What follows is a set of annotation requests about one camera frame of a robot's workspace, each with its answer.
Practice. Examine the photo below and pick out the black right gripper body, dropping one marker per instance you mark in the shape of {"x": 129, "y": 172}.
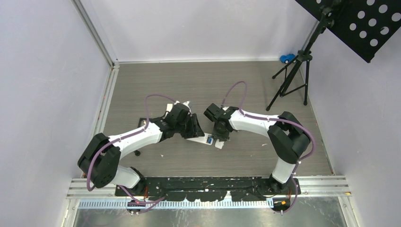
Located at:
{"x": 219, "y": 134}

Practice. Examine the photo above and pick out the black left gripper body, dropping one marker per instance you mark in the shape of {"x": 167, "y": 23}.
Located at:
{"x": 188, "y": 128}

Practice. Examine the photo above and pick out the white remote control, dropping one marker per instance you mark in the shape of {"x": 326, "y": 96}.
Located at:
{"x": 201, "y": 140}

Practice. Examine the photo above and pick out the white battery cover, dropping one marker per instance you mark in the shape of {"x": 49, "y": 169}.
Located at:
{"x": 219, "y": 144}

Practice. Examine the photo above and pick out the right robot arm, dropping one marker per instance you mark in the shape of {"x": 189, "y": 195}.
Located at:
{"x": 288, "y": 137}

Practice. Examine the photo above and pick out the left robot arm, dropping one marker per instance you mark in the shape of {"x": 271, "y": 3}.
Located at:
{"x": 100, "y": 159}

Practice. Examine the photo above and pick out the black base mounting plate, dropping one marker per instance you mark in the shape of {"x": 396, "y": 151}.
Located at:
{"x": 253, "y": 188}

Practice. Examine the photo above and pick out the blue toy car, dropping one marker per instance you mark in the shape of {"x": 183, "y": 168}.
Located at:
{"x": 287, "y": 58}

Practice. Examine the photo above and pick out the black tripod stand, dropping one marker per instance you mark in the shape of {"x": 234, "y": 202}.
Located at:
{"x": 303, "y": 55}

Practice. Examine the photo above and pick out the black perforated music stand tray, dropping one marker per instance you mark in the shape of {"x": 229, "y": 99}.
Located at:
{"x": 363, "y": 25}

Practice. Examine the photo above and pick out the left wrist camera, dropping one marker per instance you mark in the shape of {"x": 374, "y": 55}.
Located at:
{"x": 187, "y": 105}

